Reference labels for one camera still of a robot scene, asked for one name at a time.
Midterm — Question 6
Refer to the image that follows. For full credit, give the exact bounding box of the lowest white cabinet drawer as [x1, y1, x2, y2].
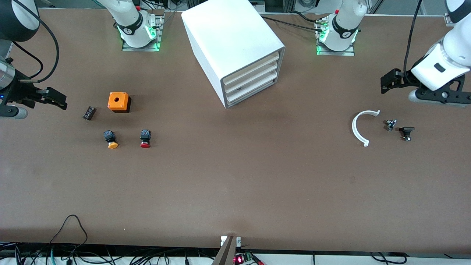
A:
[226, 72, 277, 104]

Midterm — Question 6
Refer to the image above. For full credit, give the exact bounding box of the orange button box with hole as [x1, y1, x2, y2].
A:
[107, 92, 132, 113]

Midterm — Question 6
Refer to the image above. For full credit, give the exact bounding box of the yellow push button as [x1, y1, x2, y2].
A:
[103, 130, 119, 149]

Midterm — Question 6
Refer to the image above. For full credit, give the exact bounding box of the red push button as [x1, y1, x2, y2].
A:
[139, 129, 152, 149]

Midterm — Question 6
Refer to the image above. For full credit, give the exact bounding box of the middle white cabinet drawer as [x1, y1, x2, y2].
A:
[224, 63, 278, 94]

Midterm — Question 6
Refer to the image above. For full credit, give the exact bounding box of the highest white cabinet drawer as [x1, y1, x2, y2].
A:
[223, 52, 281, 85]

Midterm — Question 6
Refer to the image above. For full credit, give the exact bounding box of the white drawer cabinet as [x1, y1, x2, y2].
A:
[181, 0, 286, 109]

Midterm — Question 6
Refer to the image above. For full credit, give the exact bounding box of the white curved plastic arc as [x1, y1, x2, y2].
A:
[352, 110, 381, 147]

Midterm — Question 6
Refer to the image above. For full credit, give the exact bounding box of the taupe angled bar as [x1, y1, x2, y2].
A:
[212, 237, 237, 265]

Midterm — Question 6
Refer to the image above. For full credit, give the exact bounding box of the circuit board with red light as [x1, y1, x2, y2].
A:
[233, 251, 263, 265]

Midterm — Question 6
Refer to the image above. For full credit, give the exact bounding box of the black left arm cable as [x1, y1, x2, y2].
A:
[403, 0, 424, 80]

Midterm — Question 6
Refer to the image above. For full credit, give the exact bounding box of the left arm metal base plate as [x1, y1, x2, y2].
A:
[316, 17, 355, 56]

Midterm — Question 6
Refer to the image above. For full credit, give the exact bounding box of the black base cable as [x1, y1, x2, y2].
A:
[289, 10, 324, 24]
[259, 15, 324, 32]

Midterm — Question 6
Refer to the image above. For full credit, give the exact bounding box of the black looped table cable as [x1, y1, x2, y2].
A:
[48, 215, 89, 254]

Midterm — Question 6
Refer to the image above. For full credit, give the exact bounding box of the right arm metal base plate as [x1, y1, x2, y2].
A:
[121, 14, 164, 52]

